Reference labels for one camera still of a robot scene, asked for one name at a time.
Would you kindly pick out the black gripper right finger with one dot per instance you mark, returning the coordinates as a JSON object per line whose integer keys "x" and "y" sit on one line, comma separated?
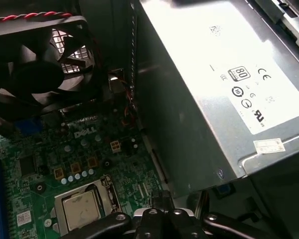
{"x": 180, "y": 224}

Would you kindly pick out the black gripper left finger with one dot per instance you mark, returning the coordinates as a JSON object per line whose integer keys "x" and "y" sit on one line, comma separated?
{"x": 150, "y": 224}

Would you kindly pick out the small cream board connector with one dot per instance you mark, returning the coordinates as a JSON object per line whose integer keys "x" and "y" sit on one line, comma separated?
{"x": 115, "y": 146}

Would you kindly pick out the grey Dell power supply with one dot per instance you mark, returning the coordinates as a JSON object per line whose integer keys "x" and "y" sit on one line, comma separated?
{"x": 214, "y": 112}

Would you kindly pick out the green motherboard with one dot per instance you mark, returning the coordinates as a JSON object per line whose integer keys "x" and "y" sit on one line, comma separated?
{"x": 22, "y": 189}

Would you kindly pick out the black square chip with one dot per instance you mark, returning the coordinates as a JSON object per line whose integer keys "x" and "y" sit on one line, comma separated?
{"x": 27, "y": 165}

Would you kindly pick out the blue VGA connector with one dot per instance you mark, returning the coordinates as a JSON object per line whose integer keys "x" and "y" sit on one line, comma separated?
{"x": 28, "y": 127}

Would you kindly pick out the black case fan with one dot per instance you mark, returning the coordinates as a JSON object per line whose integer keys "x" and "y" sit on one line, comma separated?
{"x": 27, "y": 74}

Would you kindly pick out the black PC case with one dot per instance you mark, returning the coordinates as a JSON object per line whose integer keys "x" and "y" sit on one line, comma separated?
{"x": 107, "y": 30}

